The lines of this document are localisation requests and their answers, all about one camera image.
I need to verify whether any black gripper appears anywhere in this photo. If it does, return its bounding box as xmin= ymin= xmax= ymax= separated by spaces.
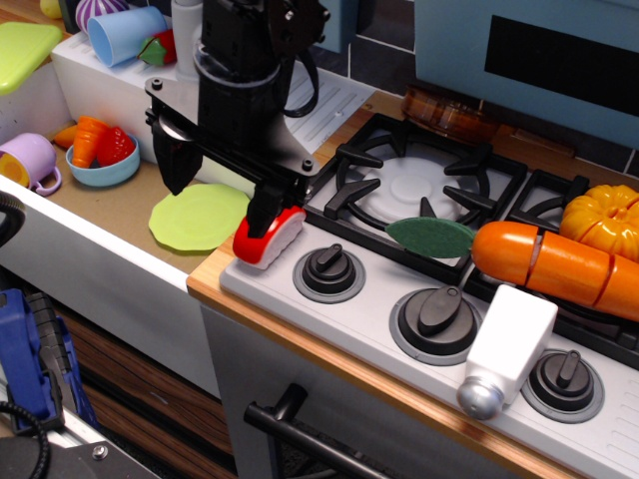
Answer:
xmin=145 ymin=48 xmax=320 ymax=237

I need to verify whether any red white toy sushi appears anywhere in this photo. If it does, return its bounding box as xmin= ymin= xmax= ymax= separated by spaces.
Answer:
xmin=233 ymin=207 xmax=307 ymax=269

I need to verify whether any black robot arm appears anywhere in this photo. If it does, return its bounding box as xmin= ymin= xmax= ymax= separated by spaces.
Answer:
xmin=145 ymin=1 xmax=329 ymax=239

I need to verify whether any light green plate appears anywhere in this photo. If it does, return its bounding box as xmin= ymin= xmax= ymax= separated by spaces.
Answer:
xmin=148 ymin=184 xmax=249 ymax=252

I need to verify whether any red toy strawberry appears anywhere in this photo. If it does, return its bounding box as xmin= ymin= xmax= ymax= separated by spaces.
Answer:
xmin=97 ymin=127 xmax=136 ymax=167

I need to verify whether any light blue bowl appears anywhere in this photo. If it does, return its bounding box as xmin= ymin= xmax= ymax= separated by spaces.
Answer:
xmin=66 ymin=135 xmax=141 ymax=188

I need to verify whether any left black stove knob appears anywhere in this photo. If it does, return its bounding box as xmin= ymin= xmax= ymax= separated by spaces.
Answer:
xmin=293 ymin=243 xmax=366 ymax=304

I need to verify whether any black stove knob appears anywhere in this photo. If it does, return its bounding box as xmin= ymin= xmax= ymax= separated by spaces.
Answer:
xmin=389 ymin=285 xmax=481 ymax=366
xmin=521 ymin=349 xmax=605 ymax=424
xmin=293 ymin=243 xmax=366 ymax=304

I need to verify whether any orange toy carrot piece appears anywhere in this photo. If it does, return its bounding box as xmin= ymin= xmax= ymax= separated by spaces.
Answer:
xmin=72 ymin=116 xmax=110 ymax=169

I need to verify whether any red toy pepper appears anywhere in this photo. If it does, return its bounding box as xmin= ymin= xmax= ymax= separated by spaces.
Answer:
xmin=137 ymin=29 xmax=177 ymax=66

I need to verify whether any small orange toy piece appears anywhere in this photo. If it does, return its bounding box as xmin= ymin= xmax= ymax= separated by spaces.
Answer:
xmin=53 ymin=125 xmax=78 ymax=150

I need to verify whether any grey toy faucet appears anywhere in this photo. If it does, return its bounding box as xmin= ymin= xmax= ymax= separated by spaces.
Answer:
xmin=171 ymin=0 xmax=204 ymax=83

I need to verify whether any light blue cup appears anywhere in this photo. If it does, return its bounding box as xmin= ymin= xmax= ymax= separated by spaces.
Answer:
xmin=87 ymin=6 xmax=168 ymax=67

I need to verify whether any purple toy mug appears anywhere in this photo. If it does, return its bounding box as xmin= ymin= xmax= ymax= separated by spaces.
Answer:
xmin=1 ymin=133 xmax=62 ymax=197

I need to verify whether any black burner grate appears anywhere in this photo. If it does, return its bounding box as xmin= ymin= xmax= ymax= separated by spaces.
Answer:
xmin=464 ymin=170 xmax=638 ymax=368
xmin=306 ymin=114 xmax=527 ymax=284

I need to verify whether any green felt leaf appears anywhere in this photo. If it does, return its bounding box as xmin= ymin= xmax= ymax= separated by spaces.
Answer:
xmin=385 ymin=217 xmax=475 ymax=258

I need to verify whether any purple striped toy ball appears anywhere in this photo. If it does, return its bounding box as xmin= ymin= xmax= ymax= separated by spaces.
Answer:
xmin=75 ymin=0 xmax=130 ymax=33

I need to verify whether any green cutting board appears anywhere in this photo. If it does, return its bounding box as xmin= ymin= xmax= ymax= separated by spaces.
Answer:
xmin=1 ymin=21 xmax=63 ymax=96

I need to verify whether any orange transparent pot lid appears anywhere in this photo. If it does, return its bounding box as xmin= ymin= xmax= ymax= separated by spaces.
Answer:
xmin=401 ymin=85 xmax=501 ymax=145

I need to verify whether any middle black stove knob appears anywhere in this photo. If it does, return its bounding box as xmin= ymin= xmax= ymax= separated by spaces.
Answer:
xmin=389 ymin=285 xmax=481 ymax=366

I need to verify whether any blue clamp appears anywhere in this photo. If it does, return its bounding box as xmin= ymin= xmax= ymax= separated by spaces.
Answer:
xmin=1 ymin=288 xmax=99 ymax=430

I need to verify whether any large orange toy carrot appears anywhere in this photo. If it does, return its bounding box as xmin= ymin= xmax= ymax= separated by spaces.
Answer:
xmin=471 ymin=222 xmax=638 ymax=321

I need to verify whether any right black burner grate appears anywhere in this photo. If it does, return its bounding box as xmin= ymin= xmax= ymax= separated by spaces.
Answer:
xmin=464 ymin=170 xmax=638 ymax=368

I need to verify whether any white salt shaker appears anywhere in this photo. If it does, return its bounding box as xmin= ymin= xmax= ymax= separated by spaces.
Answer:
xmin=456 ymin=284 xmax=558 ymax=420

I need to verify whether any light blue microwave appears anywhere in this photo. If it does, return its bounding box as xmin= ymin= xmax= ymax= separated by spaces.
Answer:
xmin=414 ymin=1 xmax=638 ymax=148

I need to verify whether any yellow toy pumpkin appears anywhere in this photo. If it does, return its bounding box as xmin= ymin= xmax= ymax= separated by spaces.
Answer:
xmin=559 ymin=185 xmax=638 ymax=262

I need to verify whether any right black stove knob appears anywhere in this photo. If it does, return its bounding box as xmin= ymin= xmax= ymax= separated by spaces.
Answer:
xmin=521 ymin=349 xmax=605 ymax=424

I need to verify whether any black oven handle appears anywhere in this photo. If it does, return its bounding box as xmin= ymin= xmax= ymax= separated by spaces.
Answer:
xmin=244 ymin=383 xmax=388 ymax=478

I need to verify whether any black cable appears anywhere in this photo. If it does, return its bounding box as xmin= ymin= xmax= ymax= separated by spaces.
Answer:
xmin=0 ymin=401 xmax=49 ymax=479

